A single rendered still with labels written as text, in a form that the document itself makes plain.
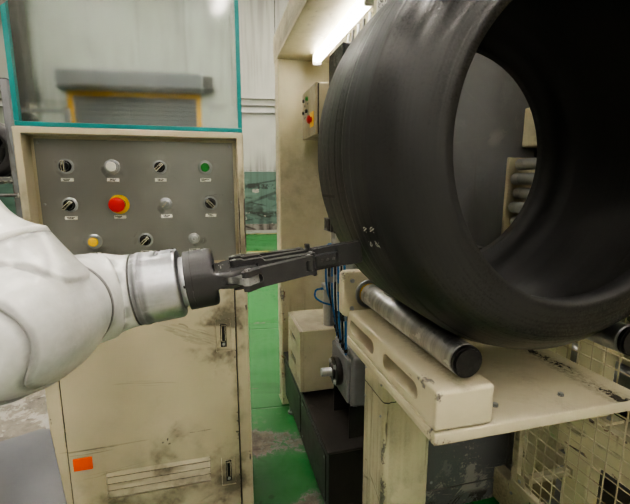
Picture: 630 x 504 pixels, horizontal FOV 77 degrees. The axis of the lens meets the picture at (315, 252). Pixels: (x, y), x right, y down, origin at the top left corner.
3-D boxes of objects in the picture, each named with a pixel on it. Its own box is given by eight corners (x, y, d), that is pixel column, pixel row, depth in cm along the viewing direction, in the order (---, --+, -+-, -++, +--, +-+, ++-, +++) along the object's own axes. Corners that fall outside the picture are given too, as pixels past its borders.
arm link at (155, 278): (136, 248, 53) (183, 240, 54) (150, 312, 55) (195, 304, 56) (122, 260, 44) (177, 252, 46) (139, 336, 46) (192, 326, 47)
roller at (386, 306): (358, 283, 84) (377, 281, 85) (358, 304, 85) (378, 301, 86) (454, 349, 51) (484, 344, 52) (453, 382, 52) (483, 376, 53)
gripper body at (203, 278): (176, 258, 46) (256, 245, 48) (181, 247, 54) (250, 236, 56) (188, 319, 47) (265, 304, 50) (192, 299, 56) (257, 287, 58)
